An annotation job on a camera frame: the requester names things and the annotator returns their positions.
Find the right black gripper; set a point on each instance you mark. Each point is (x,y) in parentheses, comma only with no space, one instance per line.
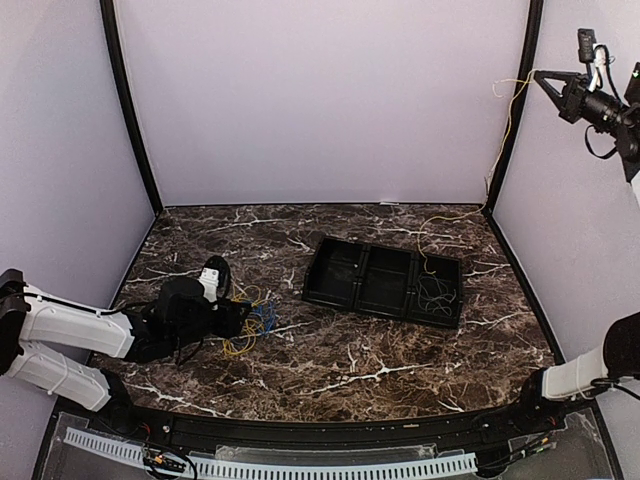
(571,101)

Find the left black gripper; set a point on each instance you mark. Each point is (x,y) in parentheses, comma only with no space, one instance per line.
(231,323)

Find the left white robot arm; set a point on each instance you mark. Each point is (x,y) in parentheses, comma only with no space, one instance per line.
(33,322)

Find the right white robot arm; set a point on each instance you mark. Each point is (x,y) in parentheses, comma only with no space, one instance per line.
(545,393)

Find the black bin near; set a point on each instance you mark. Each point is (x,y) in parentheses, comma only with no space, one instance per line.
(332,277)

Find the black bin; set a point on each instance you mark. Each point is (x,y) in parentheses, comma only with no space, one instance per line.
(386,279)
(332,277)
(436,292)

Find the black bin middle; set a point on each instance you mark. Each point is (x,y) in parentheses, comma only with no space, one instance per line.
(386,279)

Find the black bin far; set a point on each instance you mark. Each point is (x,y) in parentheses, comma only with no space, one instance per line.
(436,292)

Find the right black corner post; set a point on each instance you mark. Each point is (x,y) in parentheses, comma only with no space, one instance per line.
(516,105)

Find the black corner post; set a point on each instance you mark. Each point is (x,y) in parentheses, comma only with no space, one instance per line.
(516,105)
(119,73)

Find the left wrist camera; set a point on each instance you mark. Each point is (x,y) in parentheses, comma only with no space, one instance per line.
(216,278)

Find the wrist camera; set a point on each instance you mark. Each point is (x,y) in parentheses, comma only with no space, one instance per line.
(216,278)
(597,59)

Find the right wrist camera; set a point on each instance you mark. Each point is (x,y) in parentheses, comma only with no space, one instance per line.
(597,59)

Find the white slotted cable duct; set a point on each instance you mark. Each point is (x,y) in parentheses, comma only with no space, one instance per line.
(253,463)

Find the left black corner post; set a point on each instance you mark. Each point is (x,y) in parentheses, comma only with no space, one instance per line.
(119,73)

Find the black front rail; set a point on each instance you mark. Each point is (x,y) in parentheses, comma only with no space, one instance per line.
(484,430)

